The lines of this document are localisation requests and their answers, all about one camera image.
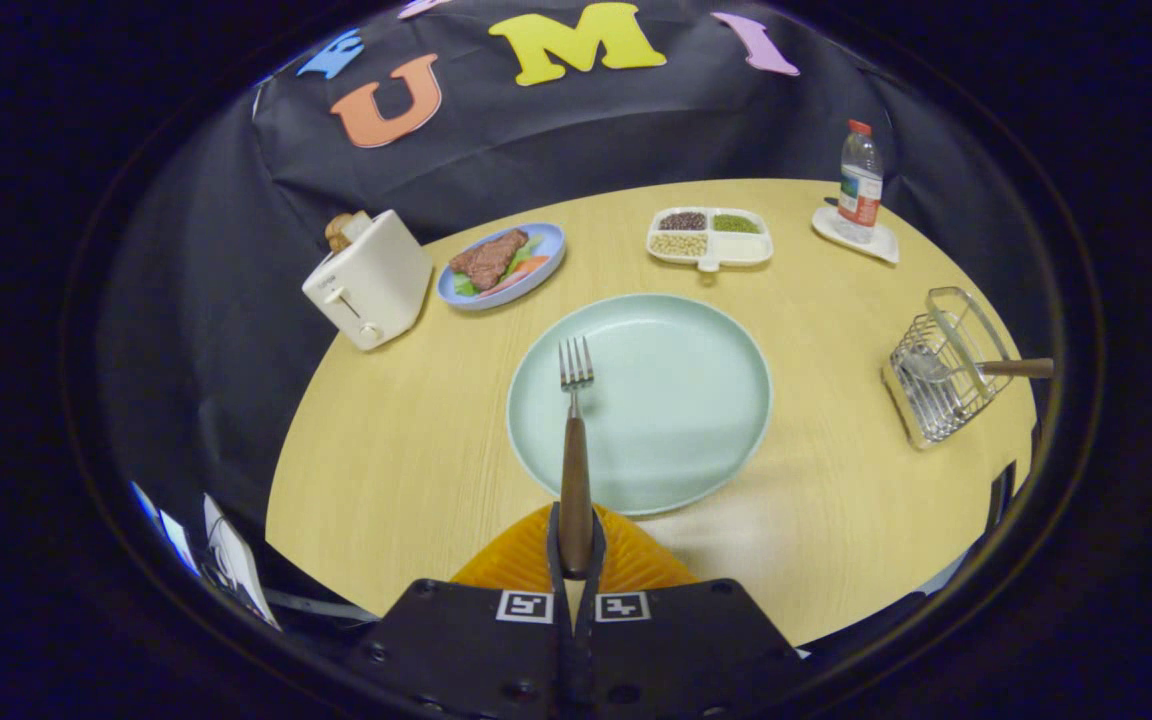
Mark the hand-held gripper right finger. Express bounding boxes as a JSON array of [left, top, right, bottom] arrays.
[[576, 505, 807, 720]]

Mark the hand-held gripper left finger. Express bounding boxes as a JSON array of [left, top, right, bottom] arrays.
[[351, 503, 577, 720]]

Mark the wooden handle metal fork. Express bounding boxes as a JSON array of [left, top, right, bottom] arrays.
[[557, 336, 596, 579]]

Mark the wooden handle metal spoon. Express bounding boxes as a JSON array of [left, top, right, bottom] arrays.
[[899, 345, 1056, 387]]

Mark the light green plate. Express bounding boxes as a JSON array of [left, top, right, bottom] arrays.
[[506, 293, 774, 517]]

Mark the black table clamp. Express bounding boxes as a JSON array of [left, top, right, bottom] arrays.
[[986, 460, 1019, 536]]

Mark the white toaster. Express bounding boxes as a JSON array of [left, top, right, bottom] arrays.
[[301, 209, 434, 352]]

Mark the brown steak piece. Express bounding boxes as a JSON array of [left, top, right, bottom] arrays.
[[449, 229, 530, 292]]

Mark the white divided dish with beans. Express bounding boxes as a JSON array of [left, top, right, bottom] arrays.
[[646, 207, 775, 273]]

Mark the blue plate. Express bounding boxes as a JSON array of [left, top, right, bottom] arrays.
[[436, 222, 567, 312]]

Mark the toasted bread slice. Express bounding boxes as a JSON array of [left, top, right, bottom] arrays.
[[325, 211, 373, 253]]

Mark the white square coaster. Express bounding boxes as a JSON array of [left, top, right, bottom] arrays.
[[812, 203, 901, 265]]

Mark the clear water bottle red cap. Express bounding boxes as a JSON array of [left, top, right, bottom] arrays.
[[836, 119, 885, 245]]

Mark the black backdrop cloth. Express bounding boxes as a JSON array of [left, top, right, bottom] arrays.
[[96, 0, 1057, 561]]

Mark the metal wire basket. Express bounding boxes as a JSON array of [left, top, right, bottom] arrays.
[[881, 287, 1017, 451]]

